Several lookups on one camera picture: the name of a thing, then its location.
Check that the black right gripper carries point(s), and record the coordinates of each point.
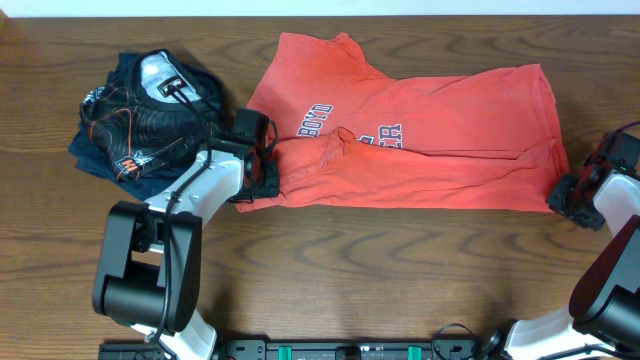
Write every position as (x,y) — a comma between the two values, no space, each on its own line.
(557,198)

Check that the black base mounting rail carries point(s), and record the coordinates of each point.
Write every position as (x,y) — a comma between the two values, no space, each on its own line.
(260,350)

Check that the folded navy blue garment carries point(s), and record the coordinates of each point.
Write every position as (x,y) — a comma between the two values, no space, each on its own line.
(100,165)

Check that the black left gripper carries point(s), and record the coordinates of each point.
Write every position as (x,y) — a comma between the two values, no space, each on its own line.
(272,187)

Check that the red printed t-shirt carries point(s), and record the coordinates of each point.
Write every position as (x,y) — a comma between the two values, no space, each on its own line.
(348,135)

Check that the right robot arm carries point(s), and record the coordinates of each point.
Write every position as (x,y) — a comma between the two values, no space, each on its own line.
(602,316)

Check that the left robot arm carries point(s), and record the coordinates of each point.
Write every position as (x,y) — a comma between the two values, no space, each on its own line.
(148,274)

